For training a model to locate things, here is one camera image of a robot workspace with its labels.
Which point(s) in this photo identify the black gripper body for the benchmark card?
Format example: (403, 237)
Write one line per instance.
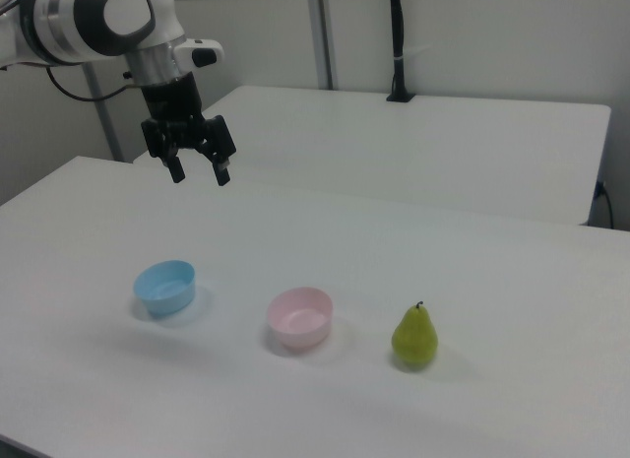
(172, 108)

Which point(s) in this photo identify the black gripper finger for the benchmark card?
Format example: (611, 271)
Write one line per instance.
(221, 171)
(175, 168)

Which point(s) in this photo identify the green pear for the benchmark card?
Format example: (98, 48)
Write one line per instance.
(414, 340)

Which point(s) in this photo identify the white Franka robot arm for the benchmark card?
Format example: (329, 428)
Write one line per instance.
(74, 19)

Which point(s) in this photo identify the blue plastic bowl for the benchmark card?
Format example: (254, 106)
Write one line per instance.
(165, 290)

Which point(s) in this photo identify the pink plastic bowl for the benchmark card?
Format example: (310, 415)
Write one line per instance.
(299, 320)

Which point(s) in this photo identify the white side table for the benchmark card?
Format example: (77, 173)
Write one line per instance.
(394, 148)

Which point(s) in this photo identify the grey partition corner post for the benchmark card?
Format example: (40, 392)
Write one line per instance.
(322, 34)

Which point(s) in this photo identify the black clamped camera pole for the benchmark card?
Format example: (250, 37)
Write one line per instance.
(396, 34)

